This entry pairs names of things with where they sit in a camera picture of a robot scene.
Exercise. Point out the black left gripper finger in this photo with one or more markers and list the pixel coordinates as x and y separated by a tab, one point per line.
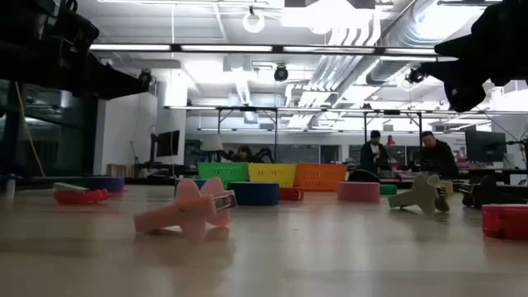
111	80

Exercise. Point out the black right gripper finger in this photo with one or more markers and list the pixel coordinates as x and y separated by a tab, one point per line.
458	84
455	49

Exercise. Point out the purple tape roll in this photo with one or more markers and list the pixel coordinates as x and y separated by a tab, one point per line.
107	183

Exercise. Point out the black staple remover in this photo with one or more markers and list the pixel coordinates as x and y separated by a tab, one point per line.
484	194

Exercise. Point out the red stapler with silver top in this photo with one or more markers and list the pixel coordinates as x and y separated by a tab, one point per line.
82	197

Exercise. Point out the small red stapler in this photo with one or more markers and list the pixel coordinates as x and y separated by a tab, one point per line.
505	222
290	194

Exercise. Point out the pink tape roll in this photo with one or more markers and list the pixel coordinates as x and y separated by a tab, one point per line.
358	191

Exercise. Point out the dark blue tape roll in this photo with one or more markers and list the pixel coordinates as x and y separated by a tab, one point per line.
253	194

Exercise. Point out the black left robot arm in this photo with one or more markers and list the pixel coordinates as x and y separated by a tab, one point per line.
74	29

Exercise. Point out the black background robot arm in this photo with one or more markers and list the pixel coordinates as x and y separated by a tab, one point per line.
264	156

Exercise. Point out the black ceiling spotlight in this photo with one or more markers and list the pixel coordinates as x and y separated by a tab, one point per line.
146	75
415	75
281	73

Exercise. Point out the black computer monitor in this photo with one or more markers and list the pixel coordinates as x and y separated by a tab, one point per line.
168	143
484	146

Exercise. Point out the person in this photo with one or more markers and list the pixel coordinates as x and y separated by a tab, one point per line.
373	156
439	158
243	154

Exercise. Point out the wooden crate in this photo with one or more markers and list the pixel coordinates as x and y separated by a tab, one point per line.
119	170

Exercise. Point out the black desk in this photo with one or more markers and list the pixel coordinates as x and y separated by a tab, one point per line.
495	171

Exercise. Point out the white shade table lamp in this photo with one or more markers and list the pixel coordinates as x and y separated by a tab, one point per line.
211	142

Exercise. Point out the long ceiling light strip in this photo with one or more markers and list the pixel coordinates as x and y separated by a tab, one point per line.
227	48

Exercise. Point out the black chair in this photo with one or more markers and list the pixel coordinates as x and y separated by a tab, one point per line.
363	176

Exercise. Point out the green plastic basket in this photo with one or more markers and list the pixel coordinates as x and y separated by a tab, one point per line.
222	171

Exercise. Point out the orange plastic basket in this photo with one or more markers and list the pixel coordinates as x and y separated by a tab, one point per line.
319	177

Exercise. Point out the yellow plastic basket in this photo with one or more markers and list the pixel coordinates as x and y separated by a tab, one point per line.
272	173

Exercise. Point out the silver ventilation duct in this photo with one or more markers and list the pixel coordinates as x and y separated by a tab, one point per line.
402	29

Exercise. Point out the black metal rig frame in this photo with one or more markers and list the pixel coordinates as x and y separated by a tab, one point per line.
365	128
247	109

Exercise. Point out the black aluminium table frame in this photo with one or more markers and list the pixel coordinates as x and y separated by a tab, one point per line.
144	180

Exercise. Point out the small grey post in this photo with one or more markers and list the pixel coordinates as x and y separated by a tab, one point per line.
10	187

